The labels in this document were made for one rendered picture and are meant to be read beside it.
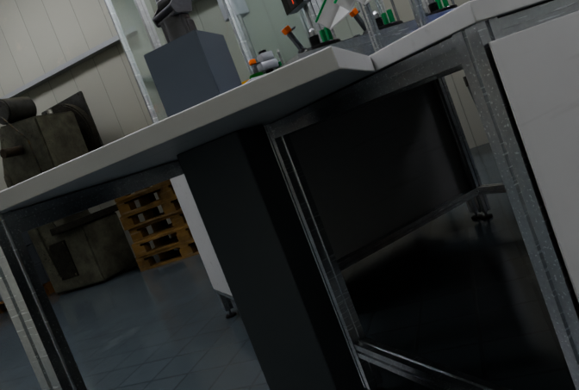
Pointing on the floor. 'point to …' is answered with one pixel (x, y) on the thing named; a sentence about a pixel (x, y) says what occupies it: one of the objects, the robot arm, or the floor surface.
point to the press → (41, 147)
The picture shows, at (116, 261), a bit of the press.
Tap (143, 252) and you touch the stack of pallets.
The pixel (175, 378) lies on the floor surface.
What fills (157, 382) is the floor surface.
